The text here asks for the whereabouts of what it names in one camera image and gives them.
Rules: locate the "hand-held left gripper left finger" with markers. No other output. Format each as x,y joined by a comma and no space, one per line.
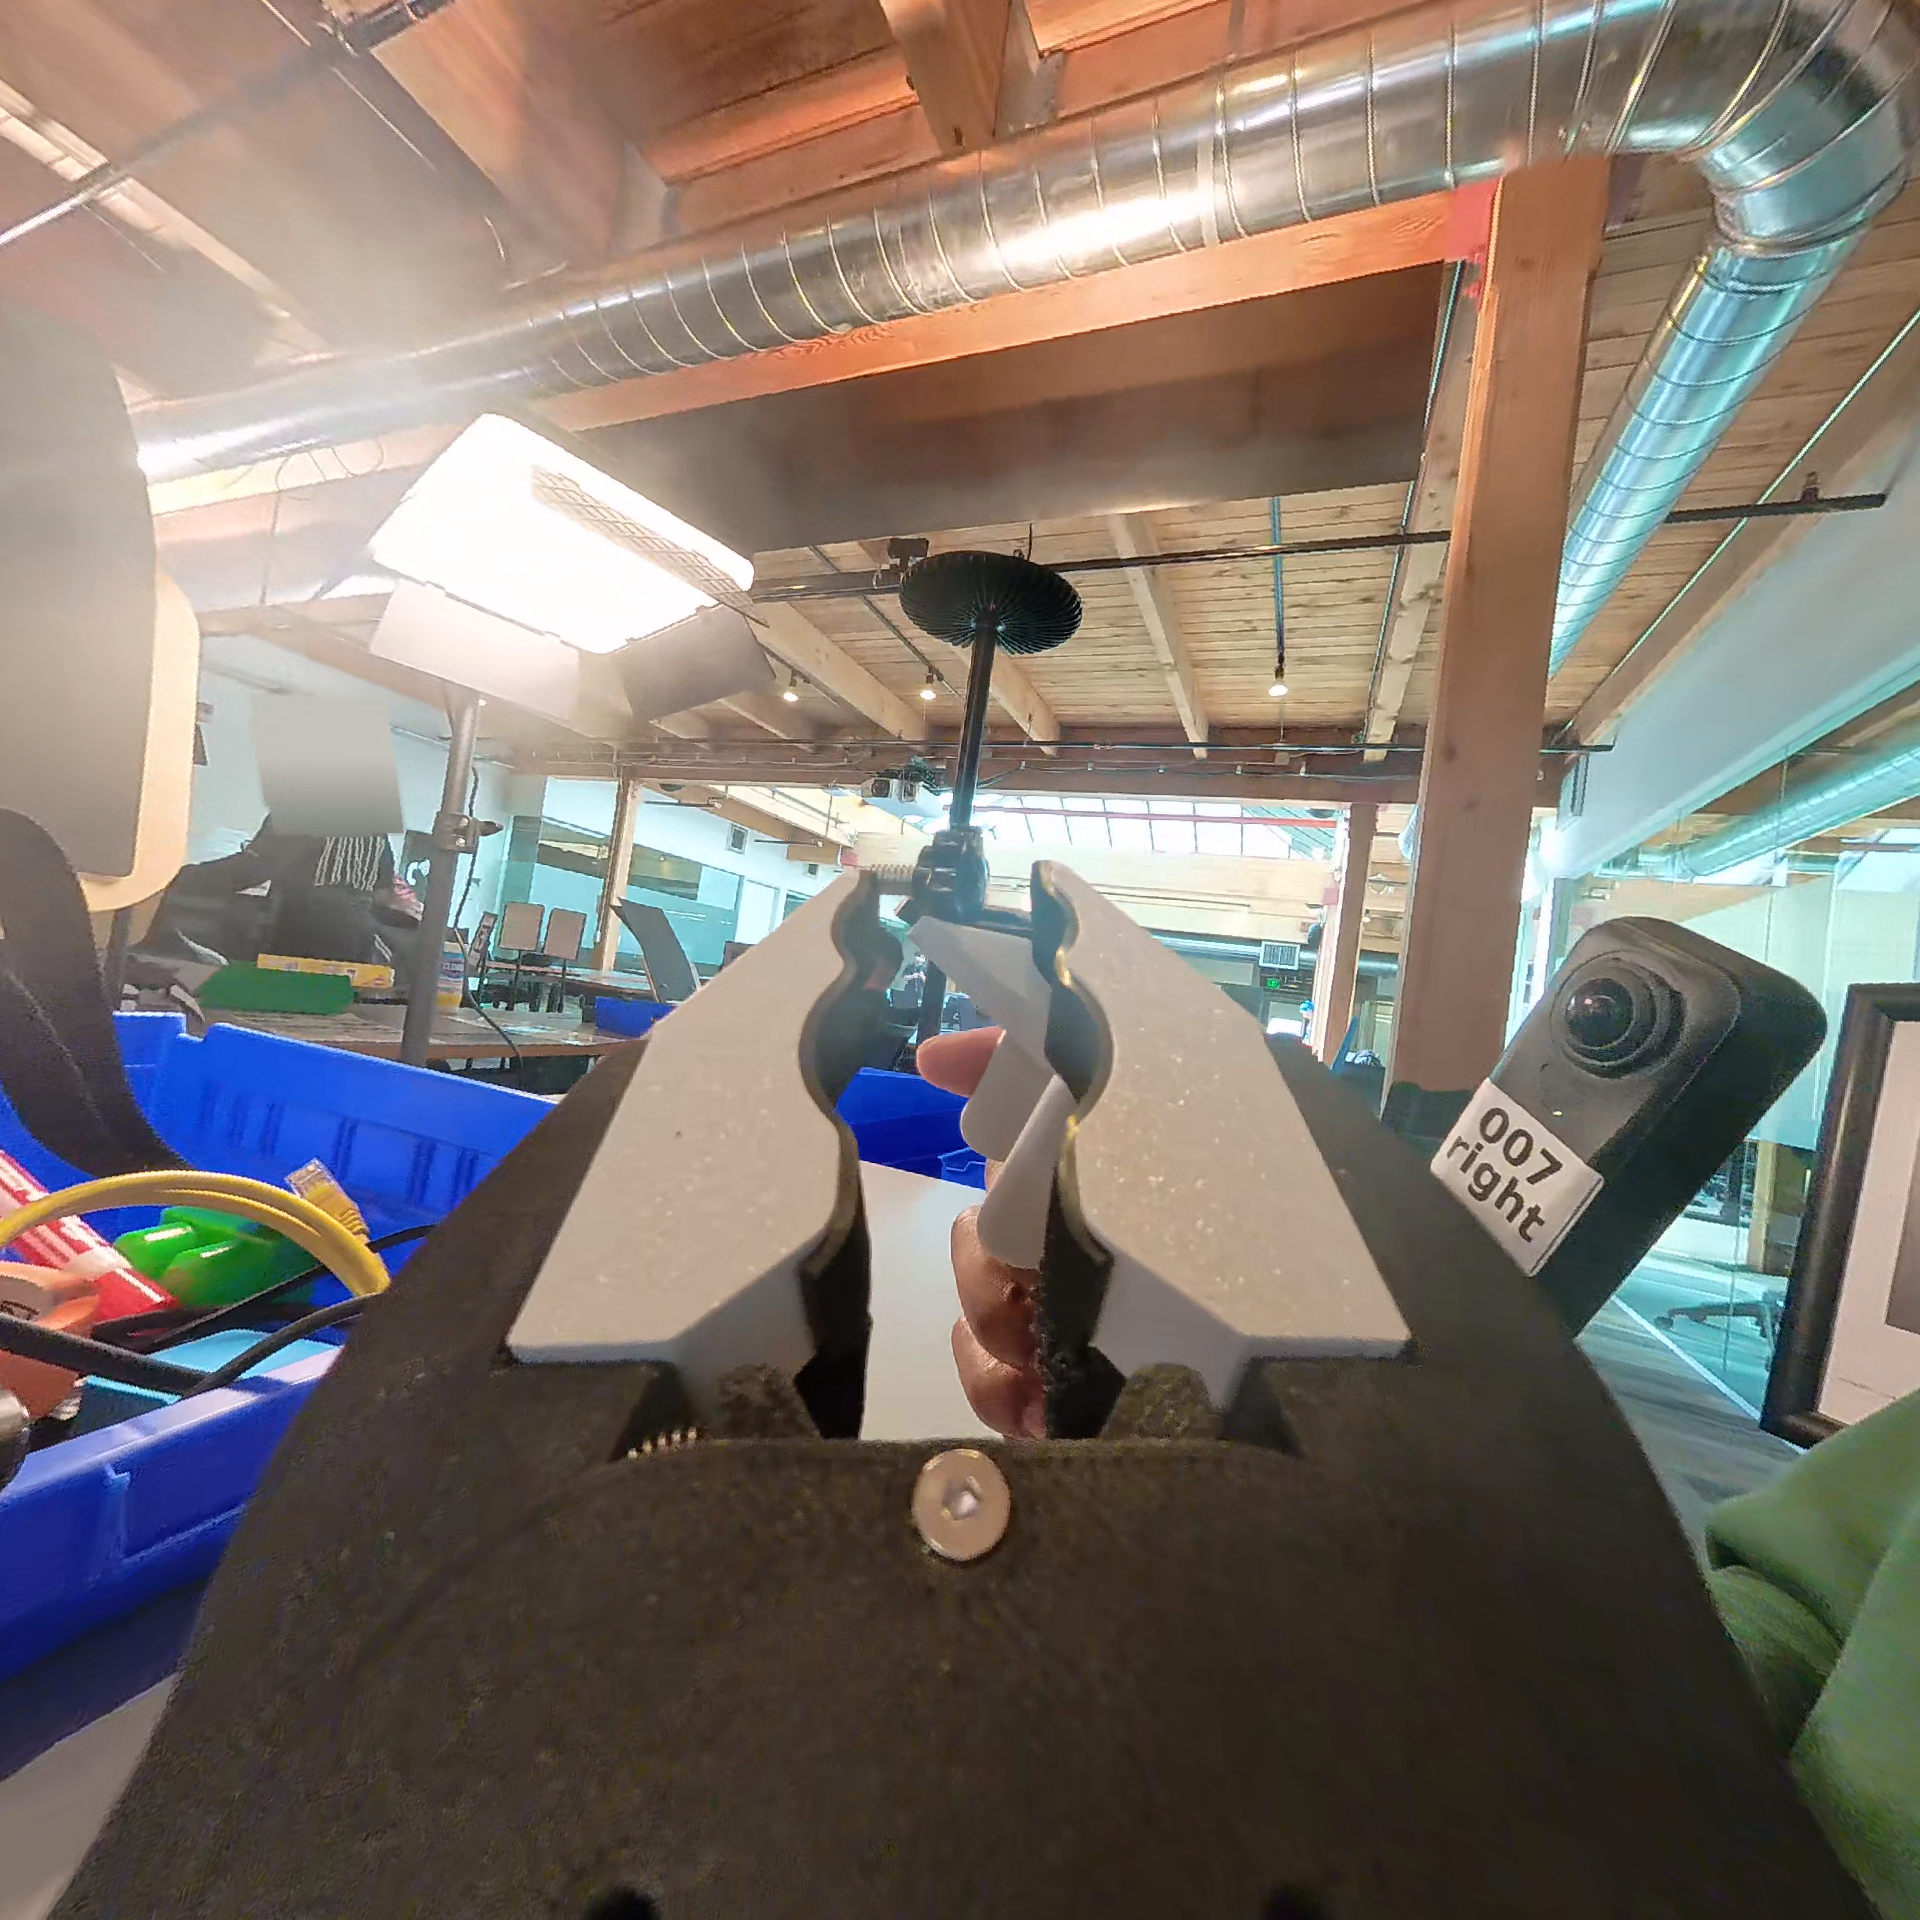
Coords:
691,1201

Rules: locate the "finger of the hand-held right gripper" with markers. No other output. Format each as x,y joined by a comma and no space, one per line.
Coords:
991,969
1028,1185

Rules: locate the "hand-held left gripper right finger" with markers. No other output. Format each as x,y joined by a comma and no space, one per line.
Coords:
1231,1201

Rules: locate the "black knob with screw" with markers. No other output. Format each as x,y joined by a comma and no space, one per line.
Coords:
945,878

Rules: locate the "large blue plastic bin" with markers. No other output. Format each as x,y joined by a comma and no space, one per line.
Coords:
300,1111

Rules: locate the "person's right hand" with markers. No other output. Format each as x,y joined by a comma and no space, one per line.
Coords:
998,1350

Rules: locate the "small blue bin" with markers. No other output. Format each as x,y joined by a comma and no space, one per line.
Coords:
901,1111
631,1017

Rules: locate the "wooden table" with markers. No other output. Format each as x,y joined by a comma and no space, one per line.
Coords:
450,1034

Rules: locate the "white wipes canister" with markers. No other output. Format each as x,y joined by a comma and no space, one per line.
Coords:
454,969

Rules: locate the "black metal stand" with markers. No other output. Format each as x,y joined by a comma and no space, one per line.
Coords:
450,840

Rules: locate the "green and yellow box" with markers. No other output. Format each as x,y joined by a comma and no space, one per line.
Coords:
255,986

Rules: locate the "green plastic toy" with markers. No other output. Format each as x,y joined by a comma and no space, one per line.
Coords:
195,1253

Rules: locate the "white red marker pen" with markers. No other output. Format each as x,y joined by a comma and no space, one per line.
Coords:
61,1238

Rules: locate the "orange tape roll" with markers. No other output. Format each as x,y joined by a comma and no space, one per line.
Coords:
31,1372

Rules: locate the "slim wooden post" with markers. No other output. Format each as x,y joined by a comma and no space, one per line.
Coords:
1346,930

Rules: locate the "wooden support post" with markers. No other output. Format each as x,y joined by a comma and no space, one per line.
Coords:
1500,601

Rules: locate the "metal air duct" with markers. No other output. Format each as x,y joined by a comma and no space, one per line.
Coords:
1051,210

